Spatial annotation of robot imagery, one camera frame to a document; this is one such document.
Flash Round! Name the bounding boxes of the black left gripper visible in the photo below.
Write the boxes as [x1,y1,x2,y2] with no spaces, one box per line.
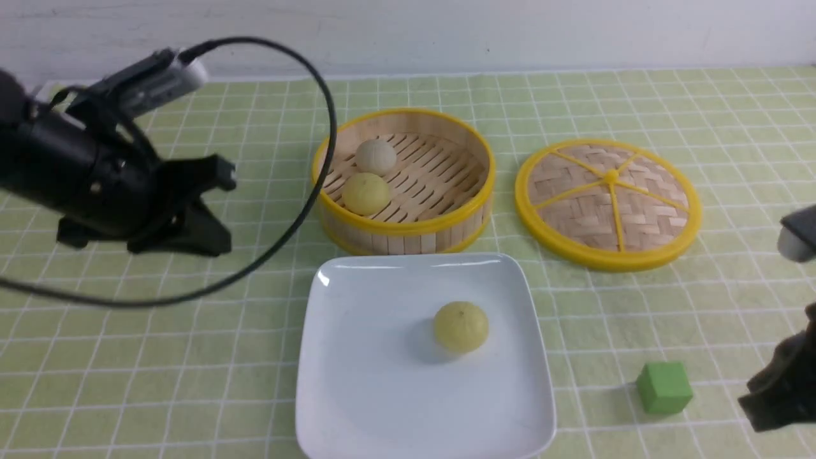
[2,96,237,258]

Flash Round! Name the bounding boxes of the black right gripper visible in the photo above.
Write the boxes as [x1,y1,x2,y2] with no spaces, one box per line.
[738,304,815,433]

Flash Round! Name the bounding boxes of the yellow steamed bun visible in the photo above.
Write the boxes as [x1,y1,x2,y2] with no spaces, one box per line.
[432,300,490,354]
[341,173,391,217]

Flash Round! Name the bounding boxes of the white steamed bun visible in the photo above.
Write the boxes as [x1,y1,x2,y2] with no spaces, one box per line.
[354,138,397,177]

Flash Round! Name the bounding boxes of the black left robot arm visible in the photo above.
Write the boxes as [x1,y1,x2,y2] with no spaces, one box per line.
[1,72,237,258]

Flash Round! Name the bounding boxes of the white square plate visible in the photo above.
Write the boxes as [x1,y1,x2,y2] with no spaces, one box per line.
[295,252,557,458]

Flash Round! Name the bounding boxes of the green cube block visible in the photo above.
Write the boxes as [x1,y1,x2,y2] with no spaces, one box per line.
[636,361,694,415]

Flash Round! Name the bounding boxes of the green checkered tablecloth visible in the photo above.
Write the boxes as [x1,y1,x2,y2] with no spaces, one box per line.
[1,67,815,458]

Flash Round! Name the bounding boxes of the bamboo steamer basket yellow rim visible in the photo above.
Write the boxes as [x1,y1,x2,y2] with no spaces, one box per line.
[317,108,497,256]

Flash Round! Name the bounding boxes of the woven bamboo steamer lid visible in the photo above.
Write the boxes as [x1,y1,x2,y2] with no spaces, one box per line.
[514,138,703,272]

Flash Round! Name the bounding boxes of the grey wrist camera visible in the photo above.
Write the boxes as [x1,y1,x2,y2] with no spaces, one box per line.
[777,204,815,263]
[90,48,209,117]

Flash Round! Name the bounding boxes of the black camera cable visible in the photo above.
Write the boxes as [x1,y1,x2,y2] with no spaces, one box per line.
[0,36,338,309]

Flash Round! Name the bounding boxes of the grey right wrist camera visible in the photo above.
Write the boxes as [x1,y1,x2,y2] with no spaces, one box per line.
[777,204,815,263]

